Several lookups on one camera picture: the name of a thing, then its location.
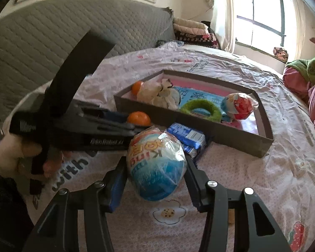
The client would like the orange tangerine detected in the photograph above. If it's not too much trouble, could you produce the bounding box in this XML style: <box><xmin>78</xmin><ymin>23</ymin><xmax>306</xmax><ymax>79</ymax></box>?
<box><xmin>127</xmin><ymin>111</ymin><xmax>151</xmax><ymax>126</ymax></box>
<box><xmin>131</xmin><ymin>81</ymin><xmax>144</xmax><ymax>96</ymax></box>

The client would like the blue surprise egg toy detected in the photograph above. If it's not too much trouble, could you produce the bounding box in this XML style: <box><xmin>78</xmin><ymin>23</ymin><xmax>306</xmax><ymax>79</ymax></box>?
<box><xmin>126</xmin><ymin>126</ymin><xmax>187</xmax><ymax>201</ymax></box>

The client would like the cream mesh drawstring pouch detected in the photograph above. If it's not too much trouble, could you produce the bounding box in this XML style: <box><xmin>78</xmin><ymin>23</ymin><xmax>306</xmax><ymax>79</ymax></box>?
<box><xmin>136</xmin><ymin>79</ymin><xmax>181</xmax><ymax>110</ymax></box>

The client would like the blue snack packet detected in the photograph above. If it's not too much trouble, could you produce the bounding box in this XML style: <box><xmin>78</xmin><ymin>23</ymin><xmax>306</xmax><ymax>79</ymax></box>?
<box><xmin>167</xmin><ymin>123</ymin><xmax>206</xmax><ymax>160</ymax></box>

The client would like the green fuzzy ring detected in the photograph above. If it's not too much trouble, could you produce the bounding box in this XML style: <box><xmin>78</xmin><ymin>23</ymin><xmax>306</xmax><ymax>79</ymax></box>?
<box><xmin>179</xmin><ymin>98</ymin><xmax>223</xmax><ymax>123</ymax></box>

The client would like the red surprise egg toy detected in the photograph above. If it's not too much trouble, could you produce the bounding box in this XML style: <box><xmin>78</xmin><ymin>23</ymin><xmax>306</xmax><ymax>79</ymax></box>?
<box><xmin>220</xmin><ymin>93</ymin><xmax>259</xmax><ymax>120</ymax></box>

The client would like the walnut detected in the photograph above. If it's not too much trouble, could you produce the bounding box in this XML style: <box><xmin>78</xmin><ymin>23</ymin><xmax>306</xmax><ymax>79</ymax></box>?
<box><xmin>228</xmin><ymin>209</ymin><xmax>235</xmax><ymax>225</ymax></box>

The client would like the person's left hand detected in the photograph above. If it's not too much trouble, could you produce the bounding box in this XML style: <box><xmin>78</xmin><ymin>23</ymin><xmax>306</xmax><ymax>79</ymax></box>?
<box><xmin>0</xmin><ymin>133</ymin><xmax>71</xmax><ymax>181</ymax></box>

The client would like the grey shallow cardboard box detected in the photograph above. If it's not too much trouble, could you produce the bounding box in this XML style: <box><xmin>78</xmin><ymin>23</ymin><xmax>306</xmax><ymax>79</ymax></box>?
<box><xmin>114</xmin><ymin>70</ymin><xmax>274</xmax><ymax>157</ymax></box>

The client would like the pink and blue book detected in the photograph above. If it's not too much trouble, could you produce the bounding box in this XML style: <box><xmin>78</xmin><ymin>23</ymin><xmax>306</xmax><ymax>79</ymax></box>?
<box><xmin>173</xmin><ymin>84</ymin><xmax>257</xmax><ymax>134</ymax></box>

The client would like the strawberry print bed sheet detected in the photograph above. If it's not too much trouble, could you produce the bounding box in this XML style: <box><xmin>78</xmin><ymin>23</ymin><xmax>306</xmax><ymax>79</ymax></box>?
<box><xmin>5</xmin><ymin>40</ymin><xmax>315</xmax><ymax>252</ymax></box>

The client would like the grey quilted headboard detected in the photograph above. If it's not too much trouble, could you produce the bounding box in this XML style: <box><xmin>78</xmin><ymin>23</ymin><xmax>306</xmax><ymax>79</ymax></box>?
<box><xmin>0</xmin><ymin>0</ymin><xmax>174</xmax><ymax>120</ymax></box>

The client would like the stack of folded blankets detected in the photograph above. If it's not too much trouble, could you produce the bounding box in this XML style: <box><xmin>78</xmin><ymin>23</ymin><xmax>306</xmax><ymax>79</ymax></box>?
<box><xmin>173</xmin><ymin>18</ymin><xmax>221</xmax><ymax>50</ymax></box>

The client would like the white curtain left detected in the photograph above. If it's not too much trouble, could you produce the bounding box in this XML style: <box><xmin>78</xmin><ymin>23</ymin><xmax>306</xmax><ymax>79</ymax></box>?
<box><xmin>210</xmin><ymin>0</ymin><xmax>237</xmax><ymax>53</ymax></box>

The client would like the white curtain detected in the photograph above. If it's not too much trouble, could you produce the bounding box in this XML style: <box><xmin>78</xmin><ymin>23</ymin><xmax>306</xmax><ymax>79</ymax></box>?
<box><xmin>210</xmin><ymin>0</ymin><xmax>237</xmax><ymax>53</ymax></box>
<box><xmin>291</xmin><ymin>0</ymin><xmax>306</xmax><ymax>59</ymax></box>

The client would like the pink crumpled quilt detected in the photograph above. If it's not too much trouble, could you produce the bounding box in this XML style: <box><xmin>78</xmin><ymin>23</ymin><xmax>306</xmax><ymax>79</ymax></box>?
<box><xmin>283</xmin><ymin>67</ymin><xmax>315</xmax><ymax>126</ymax></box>

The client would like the patterned item on windowsill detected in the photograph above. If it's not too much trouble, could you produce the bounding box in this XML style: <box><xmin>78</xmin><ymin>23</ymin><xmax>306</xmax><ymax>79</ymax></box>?
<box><xmin>273</xmin><ymin>47</ymin><xmax>289</xmax><ymax>63</ymax></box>

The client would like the green blanket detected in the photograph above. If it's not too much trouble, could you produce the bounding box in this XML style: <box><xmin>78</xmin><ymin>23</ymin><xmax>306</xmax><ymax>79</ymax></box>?
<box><xmin>286</xmin><ymin>57</ymin><xmax>315</xmax><ymax>85</ymax></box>

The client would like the white curtain right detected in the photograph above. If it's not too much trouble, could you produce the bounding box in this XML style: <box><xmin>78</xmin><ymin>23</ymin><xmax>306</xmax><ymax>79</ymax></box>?
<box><xmin>291</xmin><ymin>0</ymin><xmax>306</xmax><ymax>59</ymax></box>

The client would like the window with dark frame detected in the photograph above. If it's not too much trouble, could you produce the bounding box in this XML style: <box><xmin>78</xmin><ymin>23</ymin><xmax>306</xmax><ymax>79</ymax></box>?
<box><xmin>233</xmin><ymin>0</ymin><xmax>286</xmax><ymax>54</ymax></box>

